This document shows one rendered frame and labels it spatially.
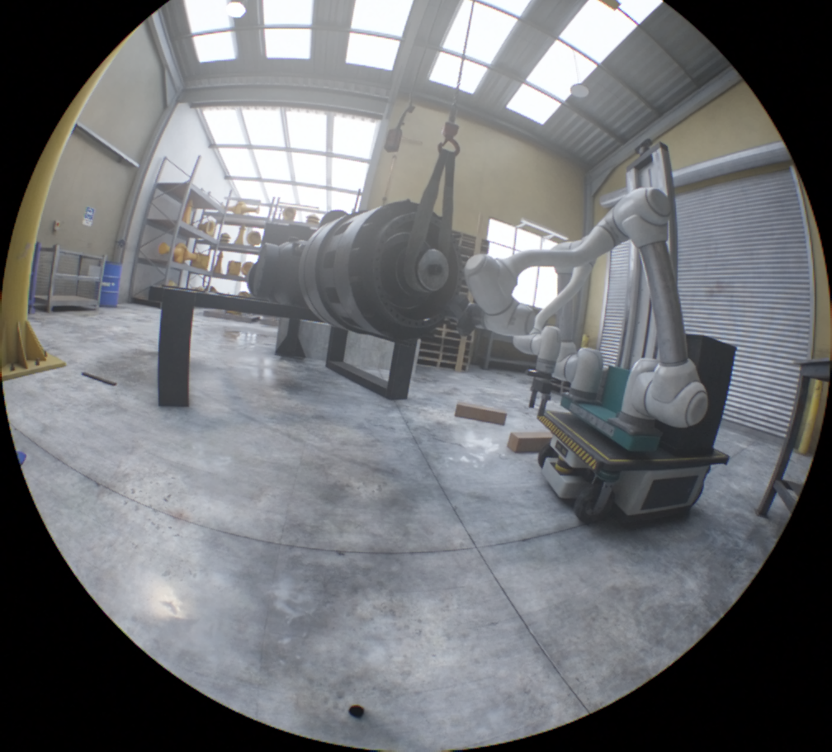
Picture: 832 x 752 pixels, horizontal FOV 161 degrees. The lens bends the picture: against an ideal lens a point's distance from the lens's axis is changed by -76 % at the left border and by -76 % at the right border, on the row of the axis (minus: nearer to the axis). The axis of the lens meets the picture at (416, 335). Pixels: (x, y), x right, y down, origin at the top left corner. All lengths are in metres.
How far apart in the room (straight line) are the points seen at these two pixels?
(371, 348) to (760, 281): 6.06
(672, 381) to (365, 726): 1.10
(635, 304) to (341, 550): 1.59
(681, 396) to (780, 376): 4.55
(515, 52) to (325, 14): 3.74
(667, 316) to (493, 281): 0.56
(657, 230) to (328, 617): 1.31
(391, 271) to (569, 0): 6.21
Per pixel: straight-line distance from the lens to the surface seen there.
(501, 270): 0.81
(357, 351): 3.68
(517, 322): 0.88
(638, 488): 1.29
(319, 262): 1.20
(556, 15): 6.68
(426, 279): 0.98
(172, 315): 1.72
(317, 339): 3.68
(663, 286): 0.99
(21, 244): 2.53
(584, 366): 1.55
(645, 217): 0.96
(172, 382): 1.79
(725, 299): 5.85
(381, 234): 0.95
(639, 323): 1.60
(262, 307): 1.84
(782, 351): 5.50
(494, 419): 2.33
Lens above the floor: 0.67
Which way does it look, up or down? 3 degrees down
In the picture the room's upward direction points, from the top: 10 degrees clockwise
